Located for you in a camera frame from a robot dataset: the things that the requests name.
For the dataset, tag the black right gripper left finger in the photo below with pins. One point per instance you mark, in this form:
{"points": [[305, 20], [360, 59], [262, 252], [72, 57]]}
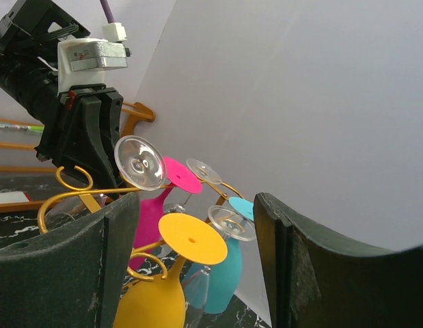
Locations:
{"points": [[69, 277]]}

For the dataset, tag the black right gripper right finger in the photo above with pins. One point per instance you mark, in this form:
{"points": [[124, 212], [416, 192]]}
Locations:
{"points": [[316, 277]]}

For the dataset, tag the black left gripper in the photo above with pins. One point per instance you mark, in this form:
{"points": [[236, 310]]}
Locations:
{"points": [[58, 114]]}

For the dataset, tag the clear wine glass front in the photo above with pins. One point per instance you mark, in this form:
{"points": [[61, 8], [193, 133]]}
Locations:
{"points": [[140, 165]]}

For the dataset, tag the orange plastic wine glass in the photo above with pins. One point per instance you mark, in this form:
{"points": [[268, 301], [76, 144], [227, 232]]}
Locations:
{"points": [[158, 300]]}

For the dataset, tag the clear flute glass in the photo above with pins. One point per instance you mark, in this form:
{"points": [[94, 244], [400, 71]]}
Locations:
{"points": [[196, 281]]}

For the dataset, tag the blue plastic wine glass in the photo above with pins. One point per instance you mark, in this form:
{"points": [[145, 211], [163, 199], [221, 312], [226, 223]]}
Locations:
{"points": [[235, 224]]}

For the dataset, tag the grey clear wine glass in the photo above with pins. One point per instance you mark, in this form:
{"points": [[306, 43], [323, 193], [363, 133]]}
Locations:
{"points": [[191, 183]]}

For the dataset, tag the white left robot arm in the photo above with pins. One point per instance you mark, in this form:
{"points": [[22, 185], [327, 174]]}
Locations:
{"points": [[29, 34]]}

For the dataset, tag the wooden stepped shelf rack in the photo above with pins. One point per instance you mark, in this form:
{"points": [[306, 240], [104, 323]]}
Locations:
{"points": [[85, 148]]}

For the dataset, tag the green cap marker pen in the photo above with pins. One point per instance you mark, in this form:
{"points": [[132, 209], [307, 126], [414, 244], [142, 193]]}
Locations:
{"points": [[26, 128]]}

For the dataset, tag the red white small block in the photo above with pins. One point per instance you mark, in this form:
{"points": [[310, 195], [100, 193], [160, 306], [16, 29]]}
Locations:
{"points": [[14, 197]]}

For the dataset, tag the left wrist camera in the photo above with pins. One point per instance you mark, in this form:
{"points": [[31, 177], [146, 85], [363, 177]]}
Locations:
{"points": [[83, 61]]}

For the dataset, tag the gold wire glass rack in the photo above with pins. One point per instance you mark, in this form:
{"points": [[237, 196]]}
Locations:
{"points": [[122, 216]]}

